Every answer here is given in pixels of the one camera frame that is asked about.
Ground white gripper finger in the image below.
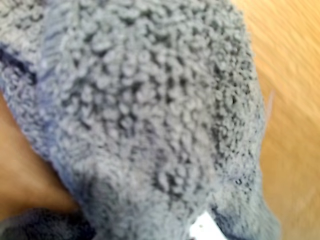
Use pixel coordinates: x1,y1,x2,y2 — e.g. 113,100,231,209
188,210,227,240

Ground grey terry cleaning cloth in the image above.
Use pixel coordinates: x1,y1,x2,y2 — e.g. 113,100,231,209
0,0,283,240

